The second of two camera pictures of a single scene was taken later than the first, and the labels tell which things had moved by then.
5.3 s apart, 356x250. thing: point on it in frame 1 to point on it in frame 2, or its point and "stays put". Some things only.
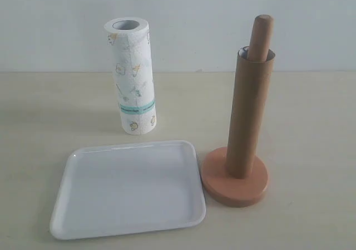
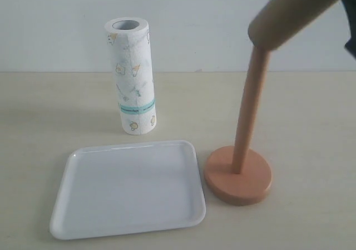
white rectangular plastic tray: x=114 y=188 stays put
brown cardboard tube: x=251 y=97 to x=296 y=8
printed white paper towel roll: x=129 y=39 stays put
